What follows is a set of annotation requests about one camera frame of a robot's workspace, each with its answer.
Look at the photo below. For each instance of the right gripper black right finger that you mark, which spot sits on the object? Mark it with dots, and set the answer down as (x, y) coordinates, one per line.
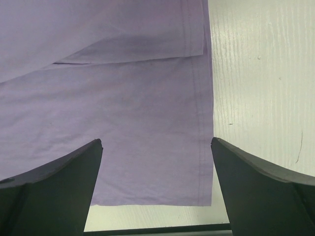
(262, 198)

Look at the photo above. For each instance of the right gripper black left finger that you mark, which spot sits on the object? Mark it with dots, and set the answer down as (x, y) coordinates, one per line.
(53, 199)

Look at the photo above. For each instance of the purple t-shirt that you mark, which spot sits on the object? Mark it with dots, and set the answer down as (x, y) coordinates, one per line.
(135, 74)

